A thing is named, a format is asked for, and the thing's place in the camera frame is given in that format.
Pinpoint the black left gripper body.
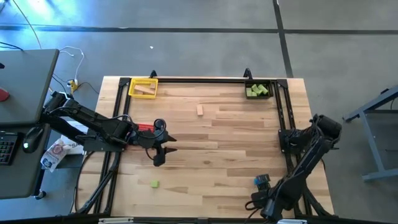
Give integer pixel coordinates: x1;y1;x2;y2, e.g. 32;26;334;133
134;124;169;167

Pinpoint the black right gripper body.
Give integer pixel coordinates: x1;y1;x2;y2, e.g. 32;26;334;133
251;189;277;209

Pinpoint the blue cylinder block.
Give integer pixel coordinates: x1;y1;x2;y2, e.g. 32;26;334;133
254;175;271;186

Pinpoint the red plastic basket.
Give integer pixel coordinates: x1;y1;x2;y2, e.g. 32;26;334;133
136;123;157;133

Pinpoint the yellow plastic basket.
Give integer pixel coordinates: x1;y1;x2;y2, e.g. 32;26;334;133
128;77;159;100

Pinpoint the white box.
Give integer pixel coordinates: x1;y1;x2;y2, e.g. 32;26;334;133
60;121;90;156

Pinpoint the black plastic basket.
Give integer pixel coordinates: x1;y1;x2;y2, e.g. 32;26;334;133
244;79;274;100

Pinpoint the yellow white power plug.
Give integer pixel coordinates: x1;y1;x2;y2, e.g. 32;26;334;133
67;78;79;93

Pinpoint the printed paper packet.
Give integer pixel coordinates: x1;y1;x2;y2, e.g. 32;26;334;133
40;139;73;173

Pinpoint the black computer mouse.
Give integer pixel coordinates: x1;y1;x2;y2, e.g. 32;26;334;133
22;126;45;154

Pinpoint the grey desk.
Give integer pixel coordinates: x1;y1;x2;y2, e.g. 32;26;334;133
0;49;60;200

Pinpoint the computer keyboard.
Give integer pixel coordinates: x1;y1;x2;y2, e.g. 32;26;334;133
0;132;20;166

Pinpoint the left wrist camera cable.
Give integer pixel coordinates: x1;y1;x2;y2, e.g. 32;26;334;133
111;114;168;161

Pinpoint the silver end bracket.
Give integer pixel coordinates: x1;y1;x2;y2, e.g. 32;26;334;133
272;218;308;224
98;217;135;224

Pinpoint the black table frame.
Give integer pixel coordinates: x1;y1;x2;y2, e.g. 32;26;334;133
74;76;335;224

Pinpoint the white floor cable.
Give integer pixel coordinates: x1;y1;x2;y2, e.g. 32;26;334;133
58;45;86;82

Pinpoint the grey cart frame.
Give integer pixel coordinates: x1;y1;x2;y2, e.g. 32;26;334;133
341;84;398;183

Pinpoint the yellow floor cable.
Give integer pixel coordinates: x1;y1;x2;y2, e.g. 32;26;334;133
11;0;74;102

